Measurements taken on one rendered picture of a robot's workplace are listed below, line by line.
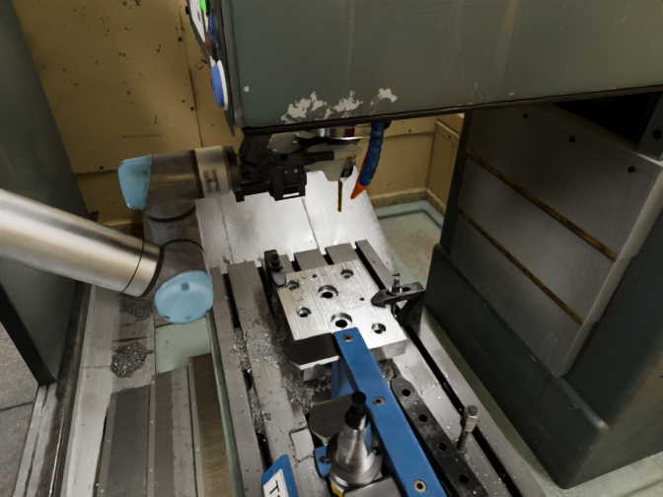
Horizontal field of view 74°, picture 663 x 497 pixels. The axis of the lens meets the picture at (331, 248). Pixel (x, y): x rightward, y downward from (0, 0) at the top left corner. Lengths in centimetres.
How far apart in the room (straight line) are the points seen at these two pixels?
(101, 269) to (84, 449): 77
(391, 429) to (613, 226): 54
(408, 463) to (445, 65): 40
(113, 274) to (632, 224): 78
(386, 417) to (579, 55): 42
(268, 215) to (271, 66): 144
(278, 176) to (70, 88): 114
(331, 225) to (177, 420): 94
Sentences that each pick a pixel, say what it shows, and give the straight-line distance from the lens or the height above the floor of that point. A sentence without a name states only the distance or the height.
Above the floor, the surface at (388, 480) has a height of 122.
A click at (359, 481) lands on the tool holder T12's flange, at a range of 53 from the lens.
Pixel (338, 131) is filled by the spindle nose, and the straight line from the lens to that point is 66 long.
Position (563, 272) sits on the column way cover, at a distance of 100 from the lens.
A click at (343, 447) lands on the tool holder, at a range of 50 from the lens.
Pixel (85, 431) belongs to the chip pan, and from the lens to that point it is 134.
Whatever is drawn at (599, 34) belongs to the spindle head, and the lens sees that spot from 48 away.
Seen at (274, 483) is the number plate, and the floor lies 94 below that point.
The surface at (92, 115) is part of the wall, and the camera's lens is 176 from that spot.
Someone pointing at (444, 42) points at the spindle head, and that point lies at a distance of 39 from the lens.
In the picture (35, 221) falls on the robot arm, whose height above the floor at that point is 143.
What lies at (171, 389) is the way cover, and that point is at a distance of 128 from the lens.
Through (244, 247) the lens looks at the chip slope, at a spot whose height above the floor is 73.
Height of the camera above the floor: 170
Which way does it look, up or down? 36 degrees down
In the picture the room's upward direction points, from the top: 1 degrees clockwise
